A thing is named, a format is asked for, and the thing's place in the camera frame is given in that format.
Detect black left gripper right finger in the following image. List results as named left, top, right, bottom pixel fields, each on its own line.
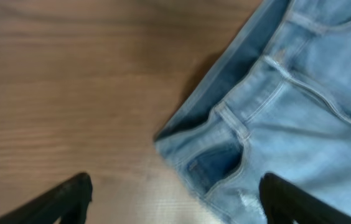
left=259, top=172, right=351, bottom=224

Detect light blue denim jeans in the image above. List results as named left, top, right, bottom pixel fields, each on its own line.
left=155, top=0, right=351, bottom=223

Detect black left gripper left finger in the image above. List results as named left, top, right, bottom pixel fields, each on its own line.
left=0, top=172, right=93, bottom=224

